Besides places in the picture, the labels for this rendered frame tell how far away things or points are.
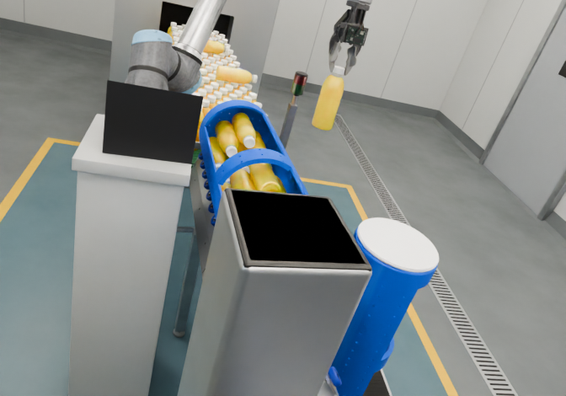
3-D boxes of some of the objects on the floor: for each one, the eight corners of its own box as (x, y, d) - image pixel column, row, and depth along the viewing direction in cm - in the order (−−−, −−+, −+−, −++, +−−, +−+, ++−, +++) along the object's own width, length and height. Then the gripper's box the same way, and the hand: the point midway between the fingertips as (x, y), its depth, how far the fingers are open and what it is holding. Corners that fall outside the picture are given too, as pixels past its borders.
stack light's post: (243, 275, 275) (291, 105, 223) (242, 270, 278) (288, 102, 226) (250, 275, 276) (298, 106, 225) (248, 270, 279) (296, 103, 228)
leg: (173, 337, 223) (193, 235, 193) (172, 328, 227) (191, 227, 198) (184, 337, 225) (206, 236, 195) (184, 328, 229) (205, 227, 200)
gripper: (345, -2, 130) (325, 72, 137) (381, 8, 133) (360, 81, 140) (337, -2, 138) (319, 69, 145) (371, 8, 141) (352, 77, 148)
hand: (339, 69), depth 145 cm, fingers closed on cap, 4 cm apart
